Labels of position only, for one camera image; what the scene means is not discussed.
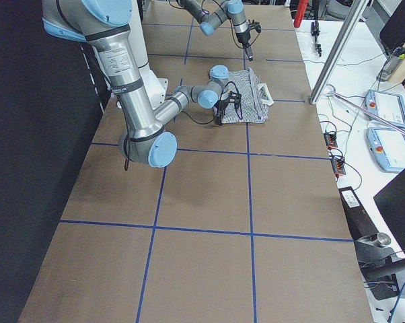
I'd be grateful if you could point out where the black clamp tool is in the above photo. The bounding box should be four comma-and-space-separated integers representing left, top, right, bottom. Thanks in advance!
311, 19, 322, 57

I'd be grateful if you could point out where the lower orange black adapter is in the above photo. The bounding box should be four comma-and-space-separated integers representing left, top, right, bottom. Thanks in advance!
330, 155, 346, 178

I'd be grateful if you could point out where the lower teach pendant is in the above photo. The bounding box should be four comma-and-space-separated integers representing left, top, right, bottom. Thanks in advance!
366, 127, 405, 173

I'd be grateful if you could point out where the upper teach pendant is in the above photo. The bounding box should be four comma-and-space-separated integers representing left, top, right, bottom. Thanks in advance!
365, 89, 405, 129

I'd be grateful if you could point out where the navy white striped polo shirt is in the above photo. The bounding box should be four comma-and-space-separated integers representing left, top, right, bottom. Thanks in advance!
213, 67, 273, 124

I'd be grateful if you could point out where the red cylinder object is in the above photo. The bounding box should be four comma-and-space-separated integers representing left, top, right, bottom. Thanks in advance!
293, 0, 309, 28

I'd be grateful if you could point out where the teach pendant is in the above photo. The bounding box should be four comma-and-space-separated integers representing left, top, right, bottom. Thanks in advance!
366, 127, 405, 173
365, 89, 405, 129

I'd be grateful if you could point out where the orange black adapter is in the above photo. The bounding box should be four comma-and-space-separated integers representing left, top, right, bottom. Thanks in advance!
324, 132, 338, 150
330, 155, 346, 178

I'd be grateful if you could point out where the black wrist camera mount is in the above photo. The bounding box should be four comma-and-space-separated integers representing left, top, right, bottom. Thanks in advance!
227, 91, 242, 110
248, 20, 262, 34

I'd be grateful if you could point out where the upper orange black adapter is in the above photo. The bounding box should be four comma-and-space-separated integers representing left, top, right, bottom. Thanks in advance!
324, 132, 338, 150

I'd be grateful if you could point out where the aluminium frame post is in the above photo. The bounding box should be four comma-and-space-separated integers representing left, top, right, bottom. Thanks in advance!
309, 0, 367, 104

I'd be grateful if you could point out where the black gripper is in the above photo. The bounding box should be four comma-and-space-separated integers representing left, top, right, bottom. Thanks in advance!
214, 94, 230, 126
236, 30, 254, 61

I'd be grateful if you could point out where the black monitor stand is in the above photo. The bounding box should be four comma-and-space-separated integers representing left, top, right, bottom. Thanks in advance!
354, 233, 405, 300

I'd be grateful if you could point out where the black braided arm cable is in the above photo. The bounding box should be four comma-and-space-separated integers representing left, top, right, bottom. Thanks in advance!
168, 0, 257, 50
123, 80, 244, 171

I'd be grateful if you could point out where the black power box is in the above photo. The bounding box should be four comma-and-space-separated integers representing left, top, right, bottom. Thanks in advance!
338, 186, 378, 240

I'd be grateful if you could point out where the black monitor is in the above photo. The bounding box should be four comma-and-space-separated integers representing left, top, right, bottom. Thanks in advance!
373, 168, 405, 250

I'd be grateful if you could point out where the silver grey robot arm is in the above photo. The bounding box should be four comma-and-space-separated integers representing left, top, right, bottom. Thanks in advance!
177, 0, 262, 61
42, 1, 229, 168

